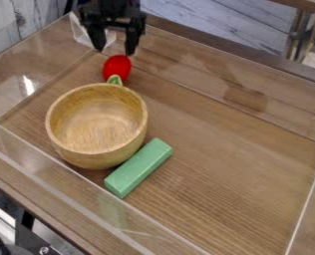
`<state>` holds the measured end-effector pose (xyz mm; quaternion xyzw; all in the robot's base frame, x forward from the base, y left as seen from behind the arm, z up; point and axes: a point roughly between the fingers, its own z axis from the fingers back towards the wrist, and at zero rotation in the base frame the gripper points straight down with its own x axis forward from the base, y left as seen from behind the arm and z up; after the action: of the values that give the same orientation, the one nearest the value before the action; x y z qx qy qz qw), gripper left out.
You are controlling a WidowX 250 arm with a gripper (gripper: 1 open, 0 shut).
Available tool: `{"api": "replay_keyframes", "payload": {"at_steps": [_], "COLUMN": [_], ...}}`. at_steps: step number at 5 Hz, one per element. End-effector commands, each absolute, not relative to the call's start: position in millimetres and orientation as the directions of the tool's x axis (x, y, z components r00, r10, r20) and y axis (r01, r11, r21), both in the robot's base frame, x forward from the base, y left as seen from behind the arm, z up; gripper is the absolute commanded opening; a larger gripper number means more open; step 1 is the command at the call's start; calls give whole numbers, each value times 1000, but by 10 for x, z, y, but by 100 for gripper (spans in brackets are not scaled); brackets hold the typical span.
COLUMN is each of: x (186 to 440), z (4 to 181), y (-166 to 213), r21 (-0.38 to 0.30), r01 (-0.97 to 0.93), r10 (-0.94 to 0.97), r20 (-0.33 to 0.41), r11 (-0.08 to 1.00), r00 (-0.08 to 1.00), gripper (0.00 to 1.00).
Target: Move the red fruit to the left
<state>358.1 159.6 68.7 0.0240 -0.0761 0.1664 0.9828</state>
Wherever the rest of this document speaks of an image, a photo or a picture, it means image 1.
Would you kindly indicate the green rectangular block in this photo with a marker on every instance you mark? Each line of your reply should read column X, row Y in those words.
column 132, row 173

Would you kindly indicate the black table frame bracket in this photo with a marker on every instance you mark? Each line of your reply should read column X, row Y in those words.
column 28, row 239

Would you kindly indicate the red plush fruit green stem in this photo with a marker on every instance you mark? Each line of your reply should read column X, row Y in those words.
column 117, row 69

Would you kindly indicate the metal table leg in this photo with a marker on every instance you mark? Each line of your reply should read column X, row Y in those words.
column 302, row 36

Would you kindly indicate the wooden bowl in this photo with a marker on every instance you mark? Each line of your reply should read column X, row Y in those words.
column 97, row 125

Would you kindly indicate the clear acrylic tray wall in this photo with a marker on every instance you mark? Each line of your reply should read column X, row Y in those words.
column 96, row 221

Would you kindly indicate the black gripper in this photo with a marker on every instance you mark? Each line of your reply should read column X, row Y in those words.
column 115, row 11

